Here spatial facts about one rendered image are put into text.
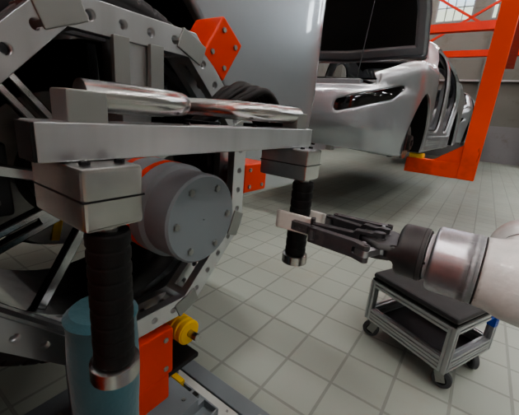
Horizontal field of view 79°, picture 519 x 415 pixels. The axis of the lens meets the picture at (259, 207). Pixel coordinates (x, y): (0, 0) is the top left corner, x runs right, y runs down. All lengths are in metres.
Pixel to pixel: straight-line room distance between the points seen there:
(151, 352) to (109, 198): 0.47
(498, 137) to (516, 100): 1.31
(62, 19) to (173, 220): 0.27
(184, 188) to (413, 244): 0.31
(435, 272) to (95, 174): 0.39
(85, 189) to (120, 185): 0.03
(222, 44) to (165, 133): 0.36
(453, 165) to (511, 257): 3.49
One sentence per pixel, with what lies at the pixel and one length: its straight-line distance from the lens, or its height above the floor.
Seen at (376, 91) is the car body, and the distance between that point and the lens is 2.92.
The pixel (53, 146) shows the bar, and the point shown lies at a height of 0.96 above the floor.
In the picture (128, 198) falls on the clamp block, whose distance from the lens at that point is 0.28.
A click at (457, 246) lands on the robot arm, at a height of 0.86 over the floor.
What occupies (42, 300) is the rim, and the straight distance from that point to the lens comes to 0.67.
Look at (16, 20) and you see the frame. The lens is 0.48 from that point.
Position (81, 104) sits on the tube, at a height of 0.99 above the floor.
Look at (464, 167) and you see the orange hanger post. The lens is 3.93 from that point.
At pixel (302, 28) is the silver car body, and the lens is 1.22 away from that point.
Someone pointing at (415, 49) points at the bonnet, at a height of 1.74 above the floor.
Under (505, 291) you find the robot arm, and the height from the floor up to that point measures 0.83.
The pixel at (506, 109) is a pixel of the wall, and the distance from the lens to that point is 14.69.
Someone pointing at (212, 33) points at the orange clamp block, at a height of 1.13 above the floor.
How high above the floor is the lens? 1.00
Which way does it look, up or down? 16 degrees down
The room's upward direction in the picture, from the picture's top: 5 degrees clockwise
